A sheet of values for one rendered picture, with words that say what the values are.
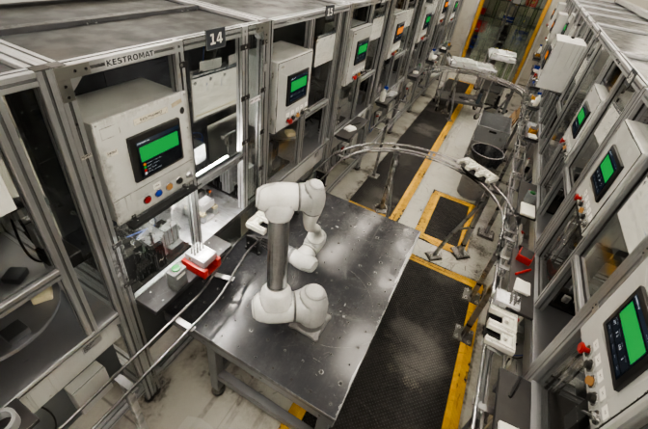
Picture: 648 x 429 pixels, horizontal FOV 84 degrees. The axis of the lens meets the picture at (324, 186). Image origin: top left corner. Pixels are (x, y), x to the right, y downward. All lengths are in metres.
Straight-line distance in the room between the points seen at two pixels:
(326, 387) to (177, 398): 1.10
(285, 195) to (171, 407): 1.61
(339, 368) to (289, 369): 0.25
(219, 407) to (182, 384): 0.29
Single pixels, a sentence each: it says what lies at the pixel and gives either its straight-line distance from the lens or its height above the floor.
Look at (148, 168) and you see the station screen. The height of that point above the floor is 1.58.
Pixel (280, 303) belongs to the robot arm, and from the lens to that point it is 1.87.
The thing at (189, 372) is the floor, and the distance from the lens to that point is 2.79.
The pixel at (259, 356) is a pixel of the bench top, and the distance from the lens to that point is 2.02.
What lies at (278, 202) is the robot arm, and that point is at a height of 1.45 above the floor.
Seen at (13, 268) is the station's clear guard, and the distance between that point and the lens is 1.57.
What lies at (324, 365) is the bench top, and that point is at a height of 0.68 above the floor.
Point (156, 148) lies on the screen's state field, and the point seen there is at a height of 1.65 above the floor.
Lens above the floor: 2.45
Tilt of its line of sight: 35 degrees down
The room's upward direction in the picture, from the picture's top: 9 degrees clockwise
